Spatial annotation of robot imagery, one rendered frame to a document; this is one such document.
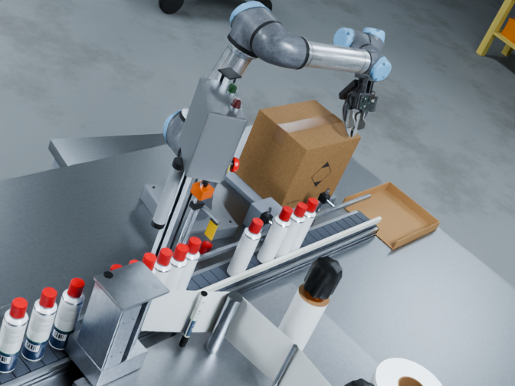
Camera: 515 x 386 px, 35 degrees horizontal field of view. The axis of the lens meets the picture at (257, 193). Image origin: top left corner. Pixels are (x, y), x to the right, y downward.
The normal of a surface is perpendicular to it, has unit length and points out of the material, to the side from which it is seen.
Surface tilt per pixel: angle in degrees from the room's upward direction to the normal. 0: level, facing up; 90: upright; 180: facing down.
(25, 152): 0
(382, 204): 0
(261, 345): 90
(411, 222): 0
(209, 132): 90
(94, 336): 90
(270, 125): 90
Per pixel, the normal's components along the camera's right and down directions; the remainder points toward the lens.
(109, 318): -0.66, 0.21
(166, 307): 0.26, 0.62
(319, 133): 0.34, -0.77
